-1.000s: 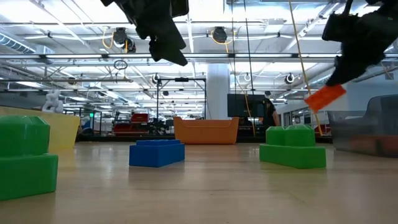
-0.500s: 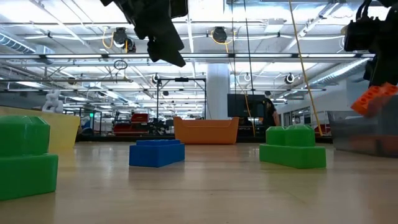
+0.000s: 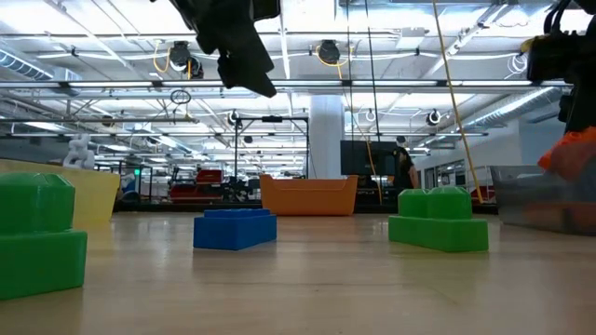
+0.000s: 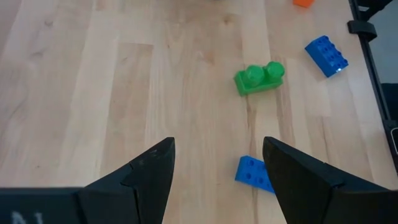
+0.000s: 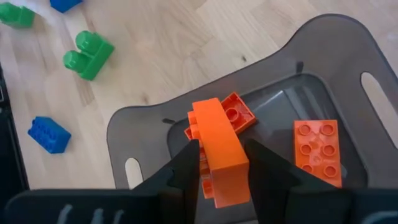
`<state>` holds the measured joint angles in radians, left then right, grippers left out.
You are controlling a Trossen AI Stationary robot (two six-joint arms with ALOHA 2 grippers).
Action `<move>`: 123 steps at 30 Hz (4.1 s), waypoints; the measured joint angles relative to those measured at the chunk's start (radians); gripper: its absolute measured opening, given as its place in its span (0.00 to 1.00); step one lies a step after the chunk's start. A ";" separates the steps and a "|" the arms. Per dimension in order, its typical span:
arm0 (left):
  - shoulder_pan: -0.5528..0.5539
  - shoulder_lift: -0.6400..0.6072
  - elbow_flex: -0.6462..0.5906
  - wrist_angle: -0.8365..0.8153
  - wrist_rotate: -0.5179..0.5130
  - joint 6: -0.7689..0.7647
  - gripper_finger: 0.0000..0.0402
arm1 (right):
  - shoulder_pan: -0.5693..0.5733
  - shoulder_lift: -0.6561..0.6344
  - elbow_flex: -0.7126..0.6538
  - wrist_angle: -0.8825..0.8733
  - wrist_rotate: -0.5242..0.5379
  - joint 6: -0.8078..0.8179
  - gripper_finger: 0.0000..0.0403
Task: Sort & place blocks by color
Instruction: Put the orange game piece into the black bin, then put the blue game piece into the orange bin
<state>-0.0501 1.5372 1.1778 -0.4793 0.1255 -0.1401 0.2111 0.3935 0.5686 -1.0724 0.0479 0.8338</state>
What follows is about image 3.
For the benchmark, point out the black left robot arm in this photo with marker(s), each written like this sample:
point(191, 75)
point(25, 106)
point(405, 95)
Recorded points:
point(266, 4)

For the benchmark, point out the white sculpture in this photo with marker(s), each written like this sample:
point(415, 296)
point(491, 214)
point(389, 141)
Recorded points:
point(79, 153)

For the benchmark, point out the black metal frame stand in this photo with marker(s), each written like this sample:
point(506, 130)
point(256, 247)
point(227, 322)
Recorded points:
point(271, 119)

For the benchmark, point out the orange plastic bin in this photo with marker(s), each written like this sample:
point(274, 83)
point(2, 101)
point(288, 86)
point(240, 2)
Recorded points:
point(307, 195)

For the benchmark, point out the white column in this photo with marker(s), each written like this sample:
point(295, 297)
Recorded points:
point(327, 139)

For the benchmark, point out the grey translucent plastic bin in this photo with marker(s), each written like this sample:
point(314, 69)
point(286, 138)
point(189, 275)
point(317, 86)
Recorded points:
point(517, 200)

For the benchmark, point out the small black ceiling reel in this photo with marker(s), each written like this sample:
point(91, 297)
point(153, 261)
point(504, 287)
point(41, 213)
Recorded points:
point(196, 69)

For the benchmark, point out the orange toy block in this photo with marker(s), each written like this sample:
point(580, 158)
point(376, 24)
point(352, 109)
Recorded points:
point(570, 156)

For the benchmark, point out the tall green toy block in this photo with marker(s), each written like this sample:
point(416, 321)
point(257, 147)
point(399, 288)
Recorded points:
point(37, 242)

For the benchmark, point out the yellow plastic bin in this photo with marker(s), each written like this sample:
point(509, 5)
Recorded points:
point(95, 195)

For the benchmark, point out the person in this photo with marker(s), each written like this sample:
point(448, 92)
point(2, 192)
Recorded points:
point(404, 167)

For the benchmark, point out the black monitor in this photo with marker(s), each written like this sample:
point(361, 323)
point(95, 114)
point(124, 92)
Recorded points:
point(363, 158)

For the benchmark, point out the wide blue toy block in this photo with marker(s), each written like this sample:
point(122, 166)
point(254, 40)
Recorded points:
point(235, 230)

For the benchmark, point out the wide green toy block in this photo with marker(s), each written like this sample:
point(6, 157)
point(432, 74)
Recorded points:
point(437, 223)

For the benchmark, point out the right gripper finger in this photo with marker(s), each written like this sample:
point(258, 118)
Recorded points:
point(584, 111)

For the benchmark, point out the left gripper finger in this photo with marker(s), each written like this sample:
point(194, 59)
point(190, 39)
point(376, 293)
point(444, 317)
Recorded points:
point(249, 74)

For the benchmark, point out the red cart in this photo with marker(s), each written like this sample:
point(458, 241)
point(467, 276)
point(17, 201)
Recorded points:
point(207, 177)

